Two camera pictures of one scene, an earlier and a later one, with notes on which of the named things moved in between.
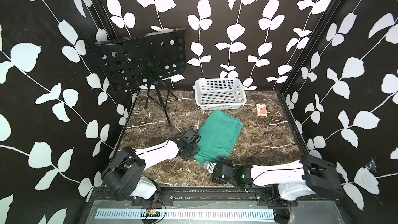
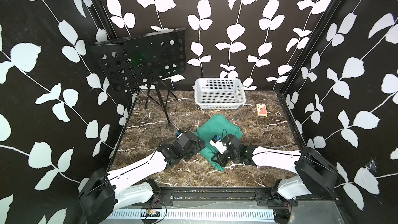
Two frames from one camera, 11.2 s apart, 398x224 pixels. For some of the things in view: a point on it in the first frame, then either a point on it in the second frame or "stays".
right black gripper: (225, 163) -> (219, 158)
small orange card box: (261, 109) stays
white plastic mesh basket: (219, 94) stays
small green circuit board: (151, 213) stays
